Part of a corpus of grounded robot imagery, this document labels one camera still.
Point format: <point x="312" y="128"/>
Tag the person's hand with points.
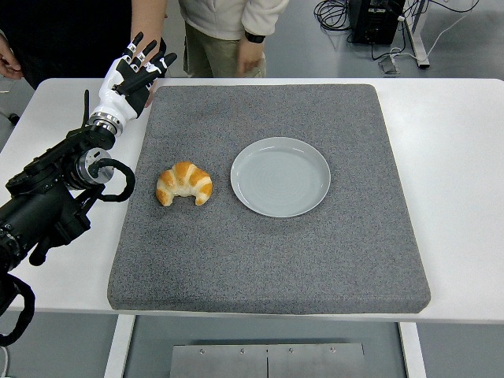
<point x="250" y="59"/>
<point x="149" y="100"/>
<point x="10" y="65"/>

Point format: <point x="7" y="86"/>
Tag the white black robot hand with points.
<point x="114" y="98"/>

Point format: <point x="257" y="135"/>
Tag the golden croissant bread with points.
<point x="185" y="181"/>

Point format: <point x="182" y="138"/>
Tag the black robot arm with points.
<point x="39" y="204"/>

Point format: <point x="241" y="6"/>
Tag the person's forearm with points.
<point x="147" y="19"/>

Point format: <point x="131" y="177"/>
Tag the round grey plate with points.
<point x="279" y="177"/>

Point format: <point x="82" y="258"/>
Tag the grey metal plate with screws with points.
<point x="267" y="362"/>

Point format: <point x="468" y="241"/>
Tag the person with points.
<point x="220" y="23"/>
<point x="59" y="39"/>

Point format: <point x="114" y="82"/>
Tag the small black wheel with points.
<point x="13" y="118"/>

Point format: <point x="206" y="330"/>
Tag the black computer tower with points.
<point x="374" y="23"/>

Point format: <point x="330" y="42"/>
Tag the small clear floor box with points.
<point x="390" y="65"/>

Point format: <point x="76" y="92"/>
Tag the white desk leg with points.
<point x="419" y="39"/>

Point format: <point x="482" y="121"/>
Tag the grey speckled mat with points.
<point x="256" y="256"/>

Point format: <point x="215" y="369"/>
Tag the white table leg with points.
<point x="413" y="350"/>
<point x="118" y="346"/>

